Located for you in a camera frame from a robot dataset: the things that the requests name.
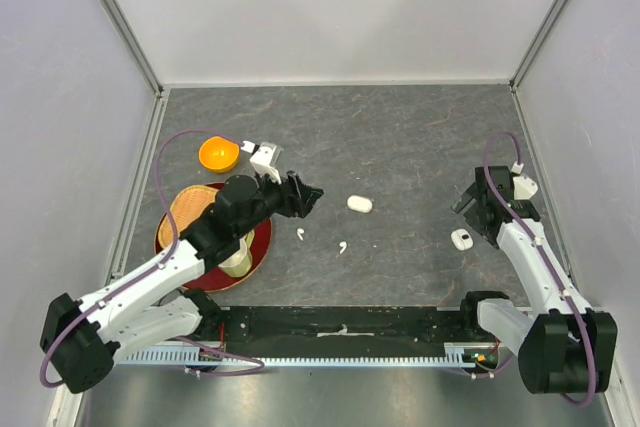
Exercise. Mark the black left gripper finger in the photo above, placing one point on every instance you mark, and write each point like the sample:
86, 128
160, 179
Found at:
299, 207
308, 195

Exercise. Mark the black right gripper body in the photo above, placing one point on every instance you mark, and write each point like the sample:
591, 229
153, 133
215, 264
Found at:
478, 203

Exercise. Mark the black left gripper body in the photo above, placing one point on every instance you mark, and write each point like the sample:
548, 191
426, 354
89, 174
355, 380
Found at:
284, 198

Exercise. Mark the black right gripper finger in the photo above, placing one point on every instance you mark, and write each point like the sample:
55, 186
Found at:
477, 223
468, 202

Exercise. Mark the white square charging case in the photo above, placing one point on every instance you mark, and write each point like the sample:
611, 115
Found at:
461, 239

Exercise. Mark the white oval charging case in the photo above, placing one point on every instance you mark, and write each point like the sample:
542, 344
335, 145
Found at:
359, 204

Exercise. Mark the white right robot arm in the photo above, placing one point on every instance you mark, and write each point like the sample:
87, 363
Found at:
565, 346

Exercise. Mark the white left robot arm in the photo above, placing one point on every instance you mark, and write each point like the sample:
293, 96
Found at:
83, 339

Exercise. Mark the pale green mug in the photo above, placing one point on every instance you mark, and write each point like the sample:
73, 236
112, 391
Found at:
240, 263

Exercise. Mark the orange plastic bowl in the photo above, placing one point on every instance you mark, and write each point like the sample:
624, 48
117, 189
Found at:
219, 154

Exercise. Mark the woven bamboo tray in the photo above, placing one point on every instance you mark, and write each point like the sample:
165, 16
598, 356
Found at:
186, 207

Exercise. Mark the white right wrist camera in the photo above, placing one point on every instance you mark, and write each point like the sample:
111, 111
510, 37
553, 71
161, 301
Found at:
525, 188

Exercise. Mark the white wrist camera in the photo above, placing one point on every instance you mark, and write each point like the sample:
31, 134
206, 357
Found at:
525, 188
263, 159

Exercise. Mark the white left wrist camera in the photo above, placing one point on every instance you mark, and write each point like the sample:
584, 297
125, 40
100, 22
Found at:
263, 159

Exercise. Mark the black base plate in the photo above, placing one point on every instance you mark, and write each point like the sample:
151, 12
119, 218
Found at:
339, 332

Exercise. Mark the slotted cable duct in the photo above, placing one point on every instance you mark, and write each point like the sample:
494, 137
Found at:
180, 354

